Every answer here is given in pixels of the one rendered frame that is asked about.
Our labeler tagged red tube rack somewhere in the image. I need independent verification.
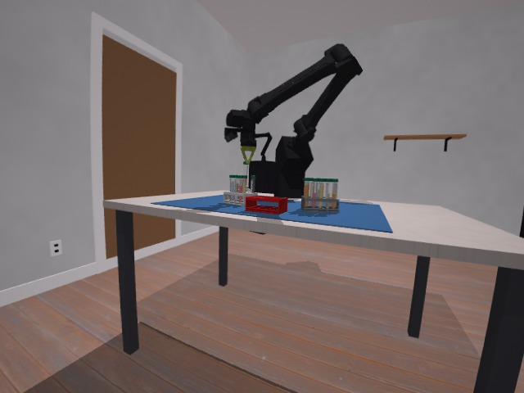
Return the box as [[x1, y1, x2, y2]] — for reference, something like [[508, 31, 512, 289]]
[[246, 196, 287, 215]]

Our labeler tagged blue bench mat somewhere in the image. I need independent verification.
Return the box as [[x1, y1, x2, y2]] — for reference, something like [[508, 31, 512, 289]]
[[150, 195, 393, 233]]

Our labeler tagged orange tube with green cap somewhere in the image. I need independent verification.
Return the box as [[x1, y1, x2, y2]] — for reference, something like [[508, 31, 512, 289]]
[[304, 178, 310, 207]]

